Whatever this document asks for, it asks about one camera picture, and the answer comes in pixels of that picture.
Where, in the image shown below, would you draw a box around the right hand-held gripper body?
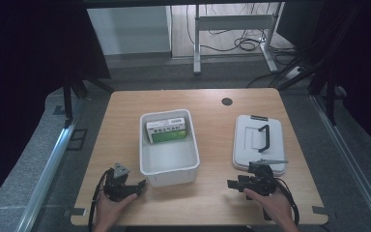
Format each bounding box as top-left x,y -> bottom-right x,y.
242,158 -> 290,197

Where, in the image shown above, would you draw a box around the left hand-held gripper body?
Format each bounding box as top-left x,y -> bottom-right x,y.
102,162 -> 135,203

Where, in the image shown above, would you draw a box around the grey lid with black handle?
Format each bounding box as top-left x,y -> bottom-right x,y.
231,113 -> 287,177

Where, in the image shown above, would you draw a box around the white plastic bin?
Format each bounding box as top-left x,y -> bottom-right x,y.
138,108 -> 202,189

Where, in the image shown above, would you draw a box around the person's left hand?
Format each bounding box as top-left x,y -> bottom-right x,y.
93,191 -> 139,232

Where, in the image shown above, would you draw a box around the person's right hand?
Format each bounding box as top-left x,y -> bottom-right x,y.
243,188 -> 300,232

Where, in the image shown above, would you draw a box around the green and white carton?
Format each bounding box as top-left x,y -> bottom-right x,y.
145,117 -> 188,145

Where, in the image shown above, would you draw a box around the black metal stand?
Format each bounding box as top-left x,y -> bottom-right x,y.
307,69 -> 349,128
61,72 -> 116,128

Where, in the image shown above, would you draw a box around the white cabinet panel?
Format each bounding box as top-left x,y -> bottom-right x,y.
86,5 -> 173,56

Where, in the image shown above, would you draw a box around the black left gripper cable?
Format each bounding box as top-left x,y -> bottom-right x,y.
87,167 -> 114,232

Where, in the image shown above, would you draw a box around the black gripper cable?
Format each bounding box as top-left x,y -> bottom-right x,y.
273,177 -> 301,226
87,167 -> 114,232

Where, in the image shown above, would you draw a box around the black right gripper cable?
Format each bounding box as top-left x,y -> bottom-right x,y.
273,177 -> 301,226

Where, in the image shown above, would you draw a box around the grey table corner bracket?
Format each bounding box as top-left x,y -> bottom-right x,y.
63,207 -> 87,218
311,205 -> 337,220

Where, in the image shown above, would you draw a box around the aluminium floor rail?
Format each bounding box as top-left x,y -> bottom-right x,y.
311,95 -> 371,232
14,119 -> 78,232

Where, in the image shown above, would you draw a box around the black floor cables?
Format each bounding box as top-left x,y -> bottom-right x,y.
185,3 -> 299,89

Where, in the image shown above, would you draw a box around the grey metal desk frame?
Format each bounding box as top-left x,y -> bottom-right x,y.
192,2 -> 286,75

